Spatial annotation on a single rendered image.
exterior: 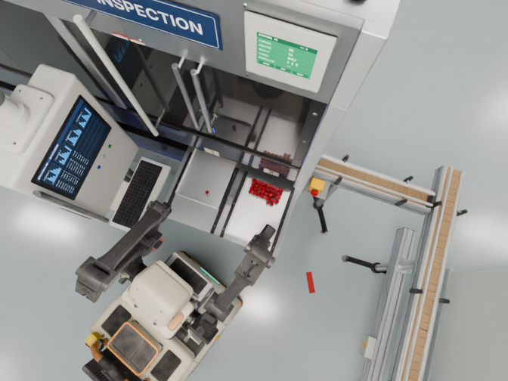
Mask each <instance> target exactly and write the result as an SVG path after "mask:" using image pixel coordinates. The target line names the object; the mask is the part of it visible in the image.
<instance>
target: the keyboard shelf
mask: <svg viewBox="0 0 508 381"><path fill-rule="evenodd" d="M141 160H143V161H146V162H149V163H153V164H154V165H157V166H161V167H162V168H163V169H162V171H161V173H160V175H159V177H158V179H157V181H156V184H155V185H154V187H153V190H152V192H151V194H150V197H149V199H148V201H147V203H146V205H145V207H144V210H143V212H142V213H141V217H140V218H139V220H140V219H141V218H142V217H143V215H144V213H145V211H146V208H147V205H148V203H149V202H150V201H154V200H158V198H159V196H160V193H161V191H162V189H163V187H164V184H165V183H166V180H167V178H168V176H169V173H170V172H171V169H172V168H171V167H170V166H167V165H165V164H162V163H158V162H156V161H153V160H150V159H148V158H145V157H142V158H141V159H140V161H141ZM140 161H139V163H140ZM139 163H138V165H139ZM138 165H137V167H138ZM137 167H136V170H137ZM136 170H135V172H136ZM135 172H134V174H135ZM134 174H133V176H134ZM133 176H132V178H133ZM132 178H131V180H132ZM131 180H130V182H131ZM130 182H129V183H128V182H125V181H123V182H122V184H121V186H120V188H119V190H118V192H117V194H116V196H115V198H114V200H113V202H112V204H111V207H110V209H112V210H115V213H114V215H115V214H116V211H117V209H118V208H119V205H120V203H121V201H122V198H123V197H124V195H125V192H126V191H127V189H128V186H129V184H130ZM114 215H113V217H114ZM113 217H112V219H111V221H110V226H112V227H115V228H118V229H120V230H123V231H126V232H128V231H129V230H130V229H131V228H127V227H125V226H122V225H119V224H117V223H115V222H112V220H113Z"/></svg>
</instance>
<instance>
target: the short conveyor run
mask: <svg viewBox="0 0 508 381"><path fill-rule="evenodd" d="M348 158H349V155H348V154H347V155H345V156H344V157H343V159H342V160H338V159H335V158H332V157H330V156H326V155H322V157H321V159H320V161H319V162H318V164H317V166H316V167H315V169H314V171H313V174H316V175H319V176H322V177H325V178H327V181H330V184H332V185H335V186H337V187H341V188H344V189H346V190H349V191H353V192H355V193H358V194H361V195H364V196H366V197H370V198H373V199H375V200H379V201H382V202H384V203H388V204H390V205H393V206H397V207H399V208H402V209H406V210H408V211H411V212H415V213H416V214H419V215H425V214H428V213H430V210H431V206H433V204H432V199H433V196H435V191H432V190H428V189H425V188H423V187H419V186H416V185H414V184H410V183H408V182H409V181H411V180H412V179H413V178H414V177H413V176H410V177H409V178H406V179H404V180H403V181H401V180H398V179H396V178H392V177H389V176H387V175H383V174H380V173H378V172H374V171H371V170H369V169H365V168H362V167H360V166H356V165H353V164H351V163H347V162H346V161H347V160H348Z"/></svg>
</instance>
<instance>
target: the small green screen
mask: <svg viewBox="0 0 508 381"><path fill-rule="evenodd" d="M244 26H245V48H246V71H249V72H251V73H255V74H259V75H261V76H265V77H268V78H270V79H275V80H277V81H280V82H284V83H286V84H289V85H294V86H296V87H299V88H303V89H305V90H309V91H313V92H315V93H318V92H319V89H320V86H321V83H322V80H323V78H324V74H325V72H326V69H327V65H328V63H329V61H330V57H331V54H332V52H333V48H334V46H335V44H336V37H333V36H329V35H326V34H323V33H319V32H316V31H313V30H310V29H306V28H303V27H300V26H296V25H293V24H290V23H286V22H283V21H280V20H275V19H273V18H270V17H266V16H263V15H261V14H256V13H253V12H250V11H245V12H244Z"/></svg>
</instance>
